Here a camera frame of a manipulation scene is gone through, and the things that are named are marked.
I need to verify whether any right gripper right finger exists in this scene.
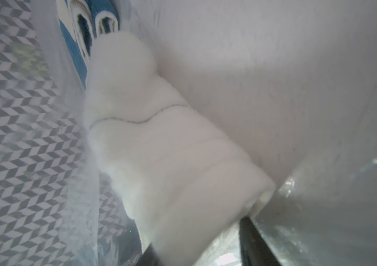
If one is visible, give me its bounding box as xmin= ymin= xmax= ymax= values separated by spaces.
xmin=239 ymin=217 xmax=281 ymax=266

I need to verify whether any white towel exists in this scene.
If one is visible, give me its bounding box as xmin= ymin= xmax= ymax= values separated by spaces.
xmin=83 ymin=31 xmax=275 ymax=266

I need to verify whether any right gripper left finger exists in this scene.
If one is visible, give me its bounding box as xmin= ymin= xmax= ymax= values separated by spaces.
xmin=136 ymin=244 xmax=163 ymax=266

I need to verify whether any blue and beige towel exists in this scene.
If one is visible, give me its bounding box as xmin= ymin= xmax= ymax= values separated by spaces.
xmin=55 ymin=0 xmax=120 ymax=86

